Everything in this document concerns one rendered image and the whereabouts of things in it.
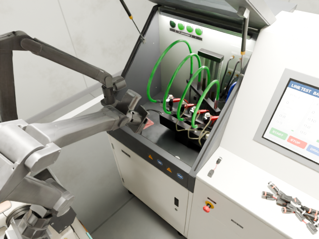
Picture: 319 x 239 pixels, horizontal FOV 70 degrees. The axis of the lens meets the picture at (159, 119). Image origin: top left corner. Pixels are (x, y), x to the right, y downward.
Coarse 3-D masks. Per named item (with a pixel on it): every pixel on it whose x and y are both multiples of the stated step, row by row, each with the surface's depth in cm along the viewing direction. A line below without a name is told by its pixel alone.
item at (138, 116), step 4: (140, 108) 92; (132, 112) 87; (136, 112) 89; (140, 112) 91; (144, 112) 90; (148, 112) 89; (132, 116) 86; (136, 116) 87; (140, 116) 89; (144, 116) 89; (132, 120) 87; (136, 120) 88; (140, 120) 89; (128, 124) 94; (132, 124) 89; (136, 124) 89; (140, 124) 90; (132, 128) 92; (136, 128) 91; (136, 132) 91
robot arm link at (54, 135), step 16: (96, 112) 68; (112, 112) 73; (32, 128) 45; (48, 128) 47; (64, 128) 51; (80, 128) 55; (96, 128) 64; (112, 128) 73; (48, 144) 44; (64, 144) 52; (32, 160) 40; (48, 160) 43
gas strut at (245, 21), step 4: (248, 16) 74; (244, 20) 75; (248, 20) 76; (244, 24) 77; (244, 28) 78; (244, 32) 80; (244, 36) 82; (244, 40) 84; (244, 44) 85; (244, 48) 88; (244, 52) 90; (240, 72) 104
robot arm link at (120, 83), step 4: (108, 76) 110; (116, 76) 119; (120, 76) 119; (104, 80) 110; (108, 80) 111; (116, 80) 117; (120, 80) 118; (124, 80) 120; (104, 84) 114; (108, 84) 112; (112, 84) 114; (116, 84) 117; (120, 84) 118; (124, 84) 120; (116, 88) 119; (120, 88) 119
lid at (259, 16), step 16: (160, 0) 115; (176, 0) 106; (192, 0) 96; (208, 0) 85; (224, 0) 76; (240, 0) 61; (256, 0) 64; (208, 16) 116; (224, 16) 99; (240, 16) 71; (256, 16) 76; (272, 16) 83
